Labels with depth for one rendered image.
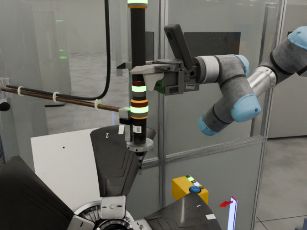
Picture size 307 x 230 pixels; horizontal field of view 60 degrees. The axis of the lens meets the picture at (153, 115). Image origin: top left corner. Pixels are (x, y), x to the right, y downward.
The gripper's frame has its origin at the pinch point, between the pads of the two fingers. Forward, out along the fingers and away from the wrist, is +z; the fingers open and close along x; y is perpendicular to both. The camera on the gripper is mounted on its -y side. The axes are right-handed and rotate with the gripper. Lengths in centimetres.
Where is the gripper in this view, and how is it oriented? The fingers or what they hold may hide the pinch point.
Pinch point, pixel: (126, 66)
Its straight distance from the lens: 64.0
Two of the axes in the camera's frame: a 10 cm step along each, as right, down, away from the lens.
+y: 0.0, 9.5, 3.0
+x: -4.2, -2.8, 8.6
